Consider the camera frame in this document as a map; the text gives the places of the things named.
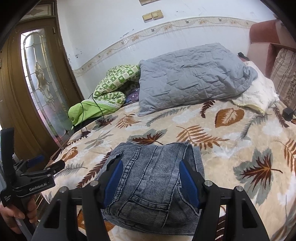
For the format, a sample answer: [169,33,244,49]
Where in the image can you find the blue denim pants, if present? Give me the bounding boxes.
[102,142,204,236]

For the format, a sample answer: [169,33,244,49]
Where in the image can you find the person left hand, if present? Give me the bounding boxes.
[1,195,38,234]

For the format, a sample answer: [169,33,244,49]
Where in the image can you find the wooden glass door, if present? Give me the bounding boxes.
[1,1,82,161]

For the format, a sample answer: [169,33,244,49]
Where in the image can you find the leaf pattern beige blanket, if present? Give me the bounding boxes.
[43,99,296,241]

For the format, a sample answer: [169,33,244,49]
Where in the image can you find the green patterned quilt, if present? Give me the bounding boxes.
[68,64,140,126]

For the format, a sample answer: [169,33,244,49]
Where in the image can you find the purple cloth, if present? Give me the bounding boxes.
[125,88,139,104]

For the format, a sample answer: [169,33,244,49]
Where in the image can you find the black power adapter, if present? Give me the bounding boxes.
[282,108,294,121]

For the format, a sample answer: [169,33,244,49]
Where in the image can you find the white cream pillow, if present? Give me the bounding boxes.
[231,61,280,115]

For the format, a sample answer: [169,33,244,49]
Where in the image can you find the grey quilted pillow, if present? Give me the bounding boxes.
[138,43,258,116]

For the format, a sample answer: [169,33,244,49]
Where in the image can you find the striped beige cushion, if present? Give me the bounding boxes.
[271,48,295,110]

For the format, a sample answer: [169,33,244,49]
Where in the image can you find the small black object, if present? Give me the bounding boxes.
[237,52,249,61]

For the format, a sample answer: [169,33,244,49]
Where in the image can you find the pink headboard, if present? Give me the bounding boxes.
[247,19,295,78]

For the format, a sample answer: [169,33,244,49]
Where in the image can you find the black cable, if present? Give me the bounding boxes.
[76,92,110,134]

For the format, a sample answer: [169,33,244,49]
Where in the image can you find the beige wall switch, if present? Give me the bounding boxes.
[142,10,164,23]

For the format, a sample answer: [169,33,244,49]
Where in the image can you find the framed wall plaque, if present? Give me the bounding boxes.
[139,0,159,6]

